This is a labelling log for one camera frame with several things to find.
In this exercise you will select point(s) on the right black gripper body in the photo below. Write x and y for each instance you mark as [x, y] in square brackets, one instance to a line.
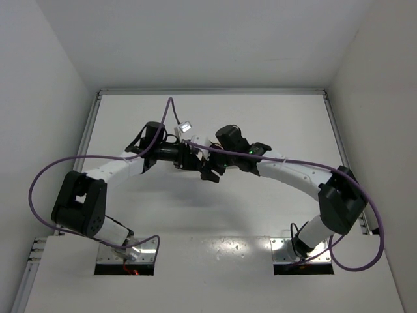
[220, 162]

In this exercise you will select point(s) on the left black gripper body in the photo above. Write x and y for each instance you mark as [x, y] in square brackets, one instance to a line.
[187, 160]

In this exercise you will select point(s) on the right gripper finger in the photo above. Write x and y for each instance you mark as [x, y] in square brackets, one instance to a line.
[206, 166]
[210, 176]

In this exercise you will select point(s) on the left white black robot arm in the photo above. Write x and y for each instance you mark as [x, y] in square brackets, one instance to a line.
[81, 203]

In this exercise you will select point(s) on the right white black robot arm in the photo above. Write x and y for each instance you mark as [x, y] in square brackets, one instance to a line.
[340, 200]

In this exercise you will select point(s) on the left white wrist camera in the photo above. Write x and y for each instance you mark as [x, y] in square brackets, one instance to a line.
[182, 128]

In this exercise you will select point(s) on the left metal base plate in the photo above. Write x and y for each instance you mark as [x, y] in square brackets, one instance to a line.
[143, 254]

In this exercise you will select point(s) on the metal base plate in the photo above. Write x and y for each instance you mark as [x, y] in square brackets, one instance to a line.
[282, 253]
[143, 254]

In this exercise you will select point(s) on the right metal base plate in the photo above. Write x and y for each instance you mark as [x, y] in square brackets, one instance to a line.
[282, 253]

